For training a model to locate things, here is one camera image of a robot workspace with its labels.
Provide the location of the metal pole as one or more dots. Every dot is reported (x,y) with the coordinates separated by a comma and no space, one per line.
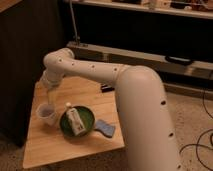
(76,36)

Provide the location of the wooden table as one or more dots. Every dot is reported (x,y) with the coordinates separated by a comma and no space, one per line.
(47,145)

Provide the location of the translucent white ceramic cup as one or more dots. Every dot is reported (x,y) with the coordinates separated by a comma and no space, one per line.
(46,112)

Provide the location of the black case handle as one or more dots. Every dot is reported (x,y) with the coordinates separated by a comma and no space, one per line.
(179,61)

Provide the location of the blue sponge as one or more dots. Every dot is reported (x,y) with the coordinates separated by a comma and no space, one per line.
(106,129)

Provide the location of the dark cabinet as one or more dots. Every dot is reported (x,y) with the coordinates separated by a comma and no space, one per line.
(28,31)

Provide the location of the long grey case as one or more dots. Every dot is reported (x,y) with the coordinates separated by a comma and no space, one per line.
(196,69)

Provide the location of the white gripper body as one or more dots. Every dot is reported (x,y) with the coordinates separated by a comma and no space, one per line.
(51,81)

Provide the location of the green round plate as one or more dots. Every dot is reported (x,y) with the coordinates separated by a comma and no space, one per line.
(87,117)

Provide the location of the wooden shelf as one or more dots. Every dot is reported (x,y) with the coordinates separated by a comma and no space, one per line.
(148,6)

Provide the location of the black cylinder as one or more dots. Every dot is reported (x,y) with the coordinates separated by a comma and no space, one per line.
(106,88)

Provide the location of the white milk carton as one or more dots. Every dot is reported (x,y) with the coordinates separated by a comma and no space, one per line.
(75,119)

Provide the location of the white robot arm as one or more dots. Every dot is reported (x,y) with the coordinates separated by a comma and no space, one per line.
(141,103)

